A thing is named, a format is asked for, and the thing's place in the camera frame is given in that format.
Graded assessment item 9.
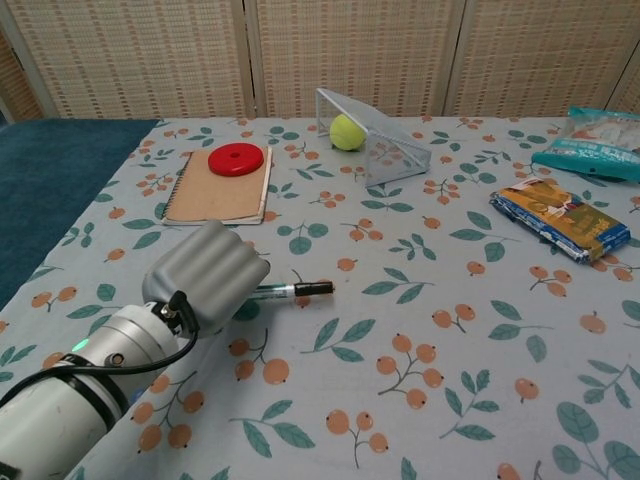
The red plastic disc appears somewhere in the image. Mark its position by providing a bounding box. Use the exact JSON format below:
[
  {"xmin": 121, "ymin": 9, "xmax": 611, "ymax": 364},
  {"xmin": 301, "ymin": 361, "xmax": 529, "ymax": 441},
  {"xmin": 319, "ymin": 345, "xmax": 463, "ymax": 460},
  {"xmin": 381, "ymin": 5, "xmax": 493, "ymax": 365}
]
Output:
[{"xmin": 208, "ymin": 143, "xmax": 265, "ymax": 178}]

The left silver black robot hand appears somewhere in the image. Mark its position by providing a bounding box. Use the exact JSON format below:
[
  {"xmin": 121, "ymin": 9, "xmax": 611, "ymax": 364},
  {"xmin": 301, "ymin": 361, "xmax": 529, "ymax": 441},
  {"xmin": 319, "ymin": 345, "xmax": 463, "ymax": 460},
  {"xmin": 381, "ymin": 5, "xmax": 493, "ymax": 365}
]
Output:
[{"xmin": 141, "ymin": 219, "xmax": 274, "ymax": 339}]

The bamboo folding screen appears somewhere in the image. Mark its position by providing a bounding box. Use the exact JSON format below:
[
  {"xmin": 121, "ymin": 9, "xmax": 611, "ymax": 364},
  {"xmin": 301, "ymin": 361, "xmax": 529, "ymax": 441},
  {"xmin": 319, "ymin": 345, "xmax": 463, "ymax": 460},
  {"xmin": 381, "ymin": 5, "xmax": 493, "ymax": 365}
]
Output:
[{"xmin": 0, "ymin": 0, "xmax": 640, "ymax": 122}]

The yellow blue snack packet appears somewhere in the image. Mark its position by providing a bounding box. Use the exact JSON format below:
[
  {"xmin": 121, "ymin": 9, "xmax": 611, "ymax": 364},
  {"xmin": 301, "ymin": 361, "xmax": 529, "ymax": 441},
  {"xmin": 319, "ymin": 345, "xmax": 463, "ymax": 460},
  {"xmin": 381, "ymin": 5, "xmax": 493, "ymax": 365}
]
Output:
[{"xmin": 489, "ymin": 178, "xmax": 631, "ymax": 265}]

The brown spiral notebook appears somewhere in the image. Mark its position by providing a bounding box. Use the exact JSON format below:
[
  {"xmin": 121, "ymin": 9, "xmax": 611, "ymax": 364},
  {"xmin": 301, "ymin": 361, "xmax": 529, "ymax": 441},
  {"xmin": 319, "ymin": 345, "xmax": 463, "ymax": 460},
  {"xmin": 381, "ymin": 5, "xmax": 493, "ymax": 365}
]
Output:
[{"xmin": 160, "ymin": 146, "xmax": 275, "ymax": 226}]

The white green marker pen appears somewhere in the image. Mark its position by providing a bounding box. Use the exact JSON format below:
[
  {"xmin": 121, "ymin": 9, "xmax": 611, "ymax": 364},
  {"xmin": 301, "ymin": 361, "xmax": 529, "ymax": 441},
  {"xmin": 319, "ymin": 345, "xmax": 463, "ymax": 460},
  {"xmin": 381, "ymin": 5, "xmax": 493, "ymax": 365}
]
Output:
[{"xmin": 247, "ymin": 282, "xmax": 297, "ymax": 300}]

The teal white snack bag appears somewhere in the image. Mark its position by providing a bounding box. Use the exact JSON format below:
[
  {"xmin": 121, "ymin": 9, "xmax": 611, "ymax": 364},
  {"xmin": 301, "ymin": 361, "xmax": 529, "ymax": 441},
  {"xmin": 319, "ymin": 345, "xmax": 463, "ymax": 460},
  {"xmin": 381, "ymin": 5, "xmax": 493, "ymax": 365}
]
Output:
[{"xmin": 530, "ymin": 104, "xmax": 640, "ymax": 184}]

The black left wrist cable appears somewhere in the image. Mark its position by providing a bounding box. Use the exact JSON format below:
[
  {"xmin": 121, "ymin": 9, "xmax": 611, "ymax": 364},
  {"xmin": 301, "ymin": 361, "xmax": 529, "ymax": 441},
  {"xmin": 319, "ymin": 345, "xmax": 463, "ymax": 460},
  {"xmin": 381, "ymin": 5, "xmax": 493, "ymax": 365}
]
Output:
[{"xmin": 42, "ymin": 289, "xmax": 201, "ymax": 376}]

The floral print tablecloth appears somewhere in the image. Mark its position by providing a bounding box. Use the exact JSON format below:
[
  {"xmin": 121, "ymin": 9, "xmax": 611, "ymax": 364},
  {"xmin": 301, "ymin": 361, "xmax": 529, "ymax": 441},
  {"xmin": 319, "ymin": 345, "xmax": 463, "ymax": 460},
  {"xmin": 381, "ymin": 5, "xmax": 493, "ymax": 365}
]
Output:
[{"xmin": 0, "ymin": 115, "xmax": 640, "ymax": 480}]

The yellow tennis ball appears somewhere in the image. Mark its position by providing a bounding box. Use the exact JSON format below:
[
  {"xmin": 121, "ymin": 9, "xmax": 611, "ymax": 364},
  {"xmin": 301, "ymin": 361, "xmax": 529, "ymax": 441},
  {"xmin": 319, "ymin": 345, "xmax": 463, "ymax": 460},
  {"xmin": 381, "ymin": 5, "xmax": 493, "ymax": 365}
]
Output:
[{"xmin": 329, "ymin": 113, "xmax": 368, "ymax": 151}]

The white wire basket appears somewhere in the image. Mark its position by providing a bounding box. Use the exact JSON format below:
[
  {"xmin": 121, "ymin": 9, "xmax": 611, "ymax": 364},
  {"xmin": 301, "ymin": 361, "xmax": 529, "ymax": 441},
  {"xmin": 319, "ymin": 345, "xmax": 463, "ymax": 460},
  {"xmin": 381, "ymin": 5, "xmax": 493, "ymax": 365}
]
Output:
[{"xmin": 314, "ymin": 87, "xmax": 431, "ymax": 189}]

